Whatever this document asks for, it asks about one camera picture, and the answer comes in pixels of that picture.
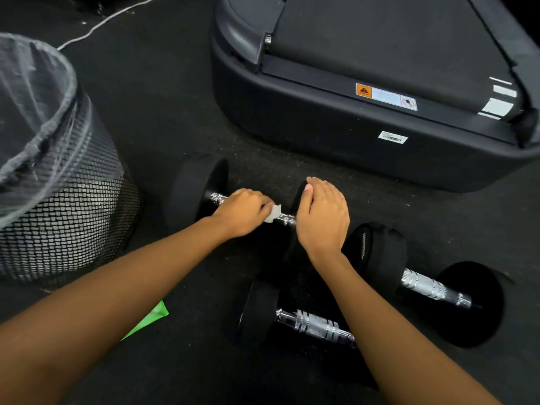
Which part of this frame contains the person's left hand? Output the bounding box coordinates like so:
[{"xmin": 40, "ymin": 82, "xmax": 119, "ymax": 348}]
[{"xmin": 210, "ymin": 188, "xmax": 275, "ymax": 241}]

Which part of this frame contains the person's right hand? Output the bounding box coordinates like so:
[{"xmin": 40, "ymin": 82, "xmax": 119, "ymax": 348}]
[{"xmin": 296, "ymin": 176, "xmax": 351, "ymax": 258}]

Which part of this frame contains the black dumbbell with chrome handle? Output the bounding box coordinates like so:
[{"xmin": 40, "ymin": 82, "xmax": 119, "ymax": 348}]
[
  {"xmin": 164, "ymin": 153, "xmax": 315, "ymax": 266},
  {"xmin": 235, "ymin": 278, "xmax": 379, "ymax": 390},
  {"xmin": 341, "ymin": 222, "xmax": 508, "ymax": 349}
]

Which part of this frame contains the person's right forearm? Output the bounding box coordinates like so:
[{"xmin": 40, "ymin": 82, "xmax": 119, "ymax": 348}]
[{"xmin": 310, "ymin": 248, "xmax": 503, "ymax": 405}]

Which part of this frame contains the person's left forearm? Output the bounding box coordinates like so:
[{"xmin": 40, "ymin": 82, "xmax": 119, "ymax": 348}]
[{"xmin": 0, "ymin": 217, "xmax": 235, "ymax": 405}]

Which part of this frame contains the green packet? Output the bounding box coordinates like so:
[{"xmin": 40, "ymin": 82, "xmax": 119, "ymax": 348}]
[{"xmin": 121, "ymin": 300, "xmax": 170, "ymax": 341}]

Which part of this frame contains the black mesh waste bin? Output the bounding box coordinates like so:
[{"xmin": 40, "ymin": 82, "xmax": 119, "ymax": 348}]
[{"xmin": 0, "ymin": 86, "xmax": 142, "ymax": 288}]

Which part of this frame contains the black treadmill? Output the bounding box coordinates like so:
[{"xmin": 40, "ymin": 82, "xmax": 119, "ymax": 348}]
[{"xmin": 210, "ymin": 0, "xmax": 540, "ymax": 194}]

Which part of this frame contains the clear plastic bin liner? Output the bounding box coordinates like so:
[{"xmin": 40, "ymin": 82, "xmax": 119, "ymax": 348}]
[{"xmin": 0, "ymin": 32, "xmax": 127, "ymax": 229}]

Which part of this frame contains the white cable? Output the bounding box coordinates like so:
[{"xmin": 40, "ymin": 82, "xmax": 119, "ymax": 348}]
[{"xmin": 57, "ymin": 0, "xmax": 160, "ymax": 51}]

